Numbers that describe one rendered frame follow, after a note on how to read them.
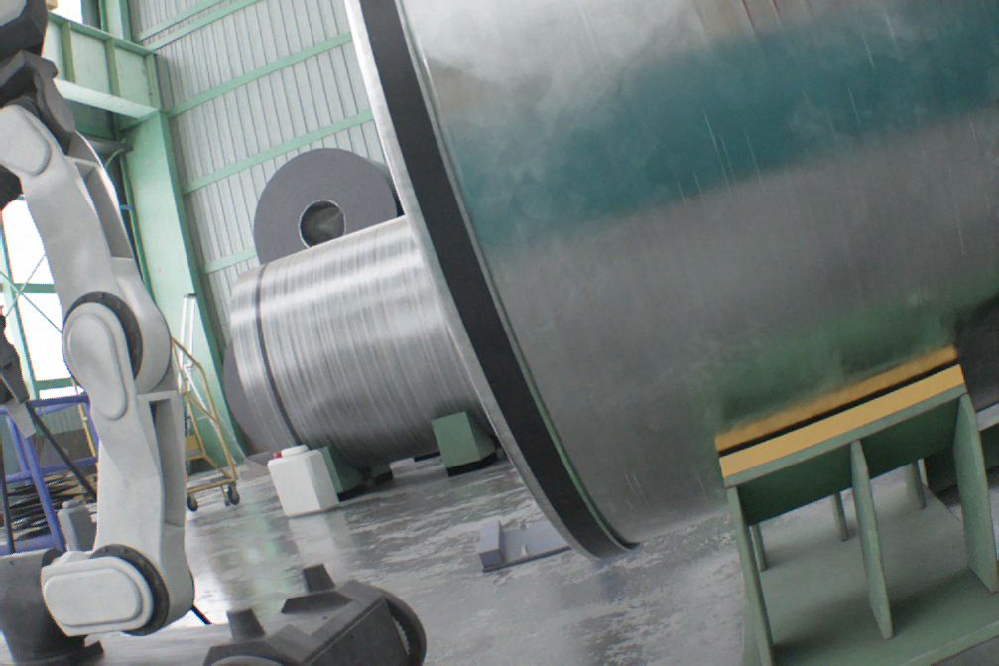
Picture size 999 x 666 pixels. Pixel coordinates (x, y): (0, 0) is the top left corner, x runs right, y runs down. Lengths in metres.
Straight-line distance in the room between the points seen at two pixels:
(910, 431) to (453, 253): 0.54
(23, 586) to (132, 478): 0.31
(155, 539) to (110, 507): 0.08
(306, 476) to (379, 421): 0.65
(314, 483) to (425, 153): 5.22
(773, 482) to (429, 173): 0.49
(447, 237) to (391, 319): 5.44
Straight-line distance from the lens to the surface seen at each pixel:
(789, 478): 1.37
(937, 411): 1.37
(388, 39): 1.16
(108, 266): 1.68
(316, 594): 1.80
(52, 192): 1.71
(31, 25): 1.85
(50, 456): 7.01
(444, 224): 1.16
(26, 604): 1.81
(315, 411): 6.78
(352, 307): 6.68
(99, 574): 1.69
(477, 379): 1.22
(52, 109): 1.77
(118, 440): 1.65
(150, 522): 1.68
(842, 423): 1.35
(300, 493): 6.39
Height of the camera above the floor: 0.45
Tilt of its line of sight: 4 degrees up
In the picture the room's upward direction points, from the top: 17 degrees counter-clockwise
